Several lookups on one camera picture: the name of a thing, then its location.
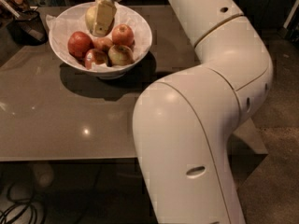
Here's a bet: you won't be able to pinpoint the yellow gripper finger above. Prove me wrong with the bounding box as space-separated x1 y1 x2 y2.
93 0 117 36

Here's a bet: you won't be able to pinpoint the yellow-green top apple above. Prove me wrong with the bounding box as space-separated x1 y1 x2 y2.
84 5 116 35

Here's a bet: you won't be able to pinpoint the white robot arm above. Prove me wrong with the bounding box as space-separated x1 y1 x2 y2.
133 0 273 224

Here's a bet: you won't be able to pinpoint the white ceramic bowl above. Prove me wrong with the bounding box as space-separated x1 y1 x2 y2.
49 1 153 80

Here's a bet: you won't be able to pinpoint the red apple back right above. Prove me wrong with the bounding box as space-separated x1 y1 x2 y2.
112 23 135 47

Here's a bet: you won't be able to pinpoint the red apple bowl centre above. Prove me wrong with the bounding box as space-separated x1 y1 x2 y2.
93 37 113 52

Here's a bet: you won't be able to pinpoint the red apple left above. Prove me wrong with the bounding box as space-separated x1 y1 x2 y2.
67 31 93 59

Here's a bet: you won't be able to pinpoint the red apple with sticker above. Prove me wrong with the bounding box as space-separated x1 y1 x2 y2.
84 49 108 70

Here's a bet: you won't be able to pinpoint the yellow-red apple front right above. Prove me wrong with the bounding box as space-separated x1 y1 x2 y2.
108 45 134 66

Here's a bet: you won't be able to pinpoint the white paper bowl liner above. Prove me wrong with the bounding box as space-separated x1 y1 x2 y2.
45 0 150 74

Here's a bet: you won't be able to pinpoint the black mesh basket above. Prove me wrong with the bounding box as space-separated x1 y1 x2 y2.
7 11 48 46

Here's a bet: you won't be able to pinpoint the black cables on floor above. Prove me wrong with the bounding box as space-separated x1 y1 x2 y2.
0 180 46 224

